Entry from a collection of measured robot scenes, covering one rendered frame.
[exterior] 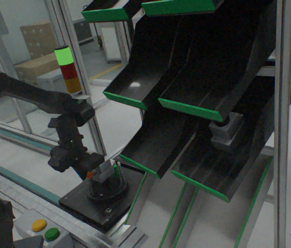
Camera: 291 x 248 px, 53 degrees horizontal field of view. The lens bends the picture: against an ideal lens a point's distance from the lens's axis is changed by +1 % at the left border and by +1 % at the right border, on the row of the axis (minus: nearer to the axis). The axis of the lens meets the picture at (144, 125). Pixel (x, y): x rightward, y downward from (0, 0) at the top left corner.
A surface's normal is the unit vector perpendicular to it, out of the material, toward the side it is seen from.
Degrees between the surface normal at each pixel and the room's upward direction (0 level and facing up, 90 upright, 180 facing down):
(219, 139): 25
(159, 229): 45
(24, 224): 0
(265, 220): 0
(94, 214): 0
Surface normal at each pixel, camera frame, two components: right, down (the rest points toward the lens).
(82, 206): -0.18, -0.88
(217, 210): -0.66, -0.33
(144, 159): -0.48, -0.62
